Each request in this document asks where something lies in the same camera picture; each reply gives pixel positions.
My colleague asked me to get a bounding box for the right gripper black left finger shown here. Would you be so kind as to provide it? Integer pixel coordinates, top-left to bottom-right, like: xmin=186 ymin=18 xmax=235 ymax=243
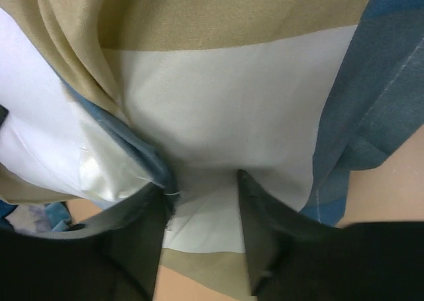
xmin=1 ymin=184 xmax=168 ymax=300

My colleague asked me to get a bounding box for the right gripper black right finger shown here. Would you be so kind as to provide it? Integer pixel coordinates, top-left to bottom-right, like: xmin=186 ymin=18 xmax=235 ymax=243
xmin=237 ymin=170 xmax=423 ymax=301

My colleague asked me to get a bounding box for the blue tan white patchwork pillow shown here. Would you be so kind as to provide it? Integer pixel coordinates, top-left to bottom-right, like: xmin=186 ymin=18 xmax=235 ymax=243
xmin=1 ymin=0 xmax=423 ymax=300

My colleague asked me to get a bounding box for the blue houndstooth bear pillow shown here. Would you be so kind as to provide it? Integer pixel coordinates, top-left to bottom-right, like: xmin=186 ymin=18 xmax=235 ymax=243
xmin=1 ymin=201 xmax=72 ymax=233

